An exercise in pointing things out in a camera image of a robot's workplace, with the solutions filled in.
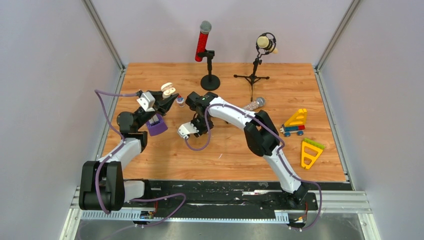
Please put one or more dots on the white earbud charging case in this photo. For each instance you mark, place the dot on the white earbud charging case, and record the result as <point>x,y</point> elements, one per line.
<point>167,89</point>

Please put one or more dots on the silver glitter microphone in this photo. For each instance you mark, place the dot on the silver glitter microphone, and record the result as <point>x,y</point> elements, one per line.
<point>255,104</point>

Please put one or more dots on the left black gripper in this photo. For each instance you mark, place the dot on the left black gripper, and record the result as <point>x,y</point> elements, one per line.
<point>165,104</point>

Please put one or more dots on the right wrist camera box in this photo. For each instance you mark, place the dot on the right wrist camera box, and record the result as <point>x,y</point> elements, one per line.
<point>187,129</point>

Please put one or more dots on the blue toy car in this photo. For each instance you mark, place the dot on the blue toy car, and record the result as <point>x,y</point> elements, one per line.
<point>289,130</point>

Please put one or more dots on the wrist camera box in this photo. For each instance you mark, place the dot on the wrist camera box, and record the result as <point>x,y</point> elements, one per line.
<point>187,129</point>
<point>147,101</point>

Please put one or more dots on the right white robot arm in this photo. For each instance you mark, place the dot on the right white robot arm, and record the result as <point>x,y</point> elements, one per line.
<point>261,136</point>

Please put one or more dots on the beige condenser microphone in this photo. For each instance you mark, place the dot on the beige condenser microphone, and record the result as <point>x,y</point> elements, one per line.
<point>266,44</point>

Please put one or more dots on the black tripod mic stand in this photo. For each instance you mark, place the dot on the black tripod mic stand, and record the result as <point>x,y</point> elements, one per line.
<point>253,78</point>

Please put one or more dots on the yellow plastic triangle toy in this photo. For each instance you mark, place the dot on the yellow plastic triangle toy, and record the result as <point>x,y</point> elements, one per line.
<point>309,155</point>

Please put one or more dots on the purple metronome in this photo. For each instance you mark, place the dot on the purple metronome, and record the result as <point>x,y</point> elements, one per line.
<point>156,125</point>

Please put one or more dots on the green brick on triangle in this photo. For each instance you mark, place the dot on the green brick on triangle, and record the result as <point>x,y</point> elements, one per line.
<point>314,143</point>

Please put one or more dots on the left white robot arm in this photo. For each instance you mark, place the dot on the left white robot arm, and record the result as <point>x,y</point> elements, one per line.
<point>103,186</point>

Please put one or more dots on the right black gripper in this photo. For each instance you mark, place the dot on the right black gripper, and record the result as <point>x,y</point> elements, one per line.
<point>202,130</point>

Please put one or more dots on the red glitter microphone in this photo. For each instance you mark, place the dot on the red glitter microphone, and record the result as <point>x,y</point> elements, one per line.
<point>205,29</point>

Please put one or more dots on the small clown figurine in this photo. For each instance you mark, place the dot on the small clown figurine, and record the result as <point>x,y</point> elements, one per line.
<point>180,101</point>

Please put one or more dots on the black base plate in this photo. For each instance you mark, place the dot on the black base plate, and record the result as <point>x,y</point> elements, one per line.
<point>221,199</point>

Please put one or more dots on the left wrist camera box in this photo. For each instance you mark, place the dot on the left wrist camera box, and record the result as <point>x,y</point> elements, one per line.
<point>147,101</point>

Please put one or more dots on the yellow stacking toy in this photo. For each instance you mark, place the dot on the yellow stacking toy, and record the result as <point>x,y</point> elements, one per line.
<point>297,119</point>

